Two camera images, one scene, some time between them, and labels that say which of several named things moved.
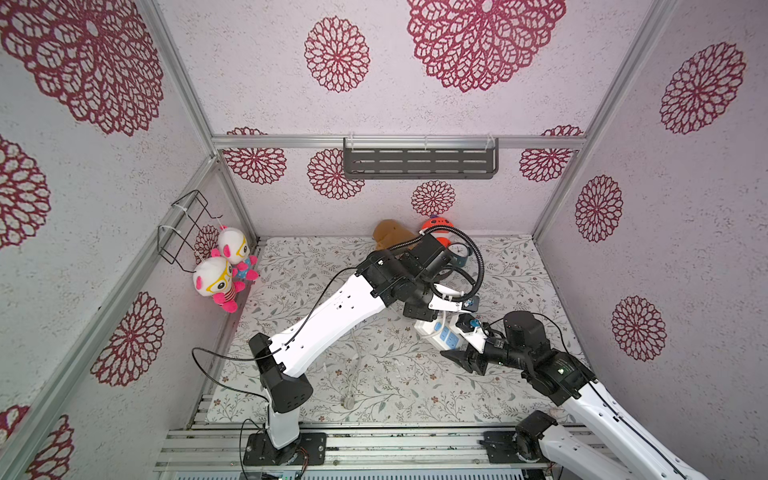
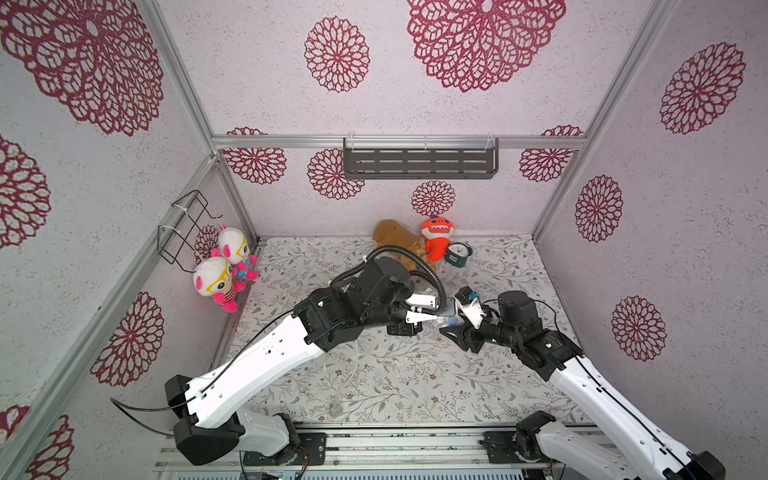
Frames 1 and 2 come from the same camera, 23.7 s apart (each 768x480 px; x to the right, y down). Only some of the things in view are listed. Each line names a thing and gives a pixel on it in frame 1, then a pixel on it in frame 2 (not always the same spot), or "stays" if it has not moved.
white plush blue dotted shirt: [234, 247] stays
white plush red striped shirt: [213, 276] stays
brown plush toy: [390, 233] stays
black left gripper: [426, 314] → [405, 329]
